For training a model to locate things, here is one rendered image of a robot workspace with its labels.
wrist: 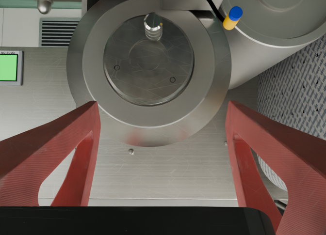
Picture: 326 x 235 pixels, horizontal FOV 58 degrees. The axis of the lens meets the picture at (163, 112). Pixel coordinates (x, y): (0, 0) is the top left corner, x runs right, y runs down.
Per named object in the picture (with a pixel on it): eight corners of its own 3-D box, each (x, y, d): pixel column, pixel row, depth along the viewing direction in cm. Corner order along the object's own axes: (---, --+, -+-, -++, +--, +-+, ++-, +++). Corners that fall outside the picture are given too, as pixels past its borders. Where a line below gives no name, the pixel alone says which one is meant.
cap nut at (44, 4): (50, -12, 58) (49, 10, 57) (57, -4, 61) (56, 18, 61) (31, -12, 58) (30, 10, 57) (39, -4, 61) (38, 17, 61)
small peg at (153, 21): (162, 30, 22) (143, 29, 22) (161, 42, 24) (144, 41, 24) (163, 11, 22) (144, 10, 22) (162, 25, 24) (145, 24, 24)
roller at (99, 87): (214, -4, 26) (216, 128, 25) (187, 65, 52) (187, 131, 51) (83, -5, 26) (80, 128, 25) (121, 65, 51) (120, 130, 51)
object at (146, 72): (93, 92, 24) (114, 5, 24) (98, 95, 26) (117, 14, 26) (183, 112, 24) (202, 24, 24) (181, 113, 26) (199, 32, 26)
